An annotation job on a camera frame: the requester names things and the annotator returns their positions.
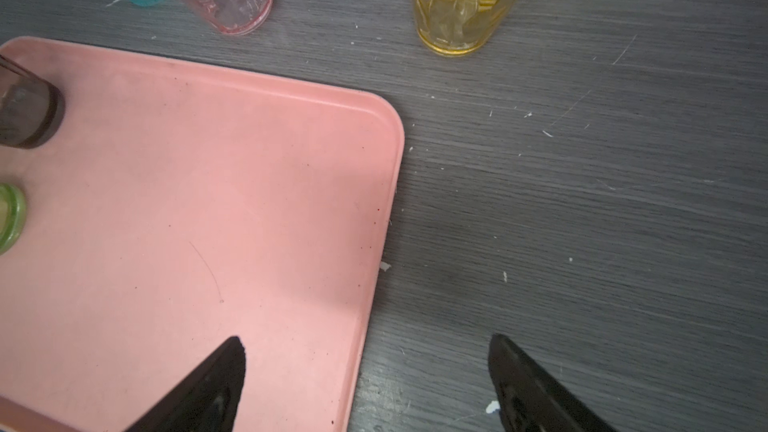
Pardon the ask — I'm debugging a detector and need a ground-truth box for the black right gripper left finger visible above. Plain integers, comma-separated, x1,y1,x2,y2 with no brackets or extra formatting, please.
129,336,246,432

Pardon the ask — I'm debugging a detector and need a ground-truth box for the tall green glass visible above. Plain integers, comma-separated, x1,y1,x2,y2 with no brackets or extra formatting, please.
0,183,27,255

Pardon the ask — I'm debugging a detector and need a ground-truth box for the tall dark grey glass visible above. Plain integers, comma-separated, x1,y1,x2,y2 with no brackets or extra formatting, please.
1,56,65,149

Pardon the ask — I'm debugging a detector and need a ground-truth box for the pink tray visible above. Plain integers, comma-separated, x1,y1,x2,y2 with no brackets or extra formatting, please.
1,37,404,431

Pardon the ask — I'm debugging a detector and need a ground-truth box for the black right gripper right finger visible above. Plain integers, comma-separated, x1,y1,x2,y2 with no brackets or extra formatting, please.
488,334,615,432

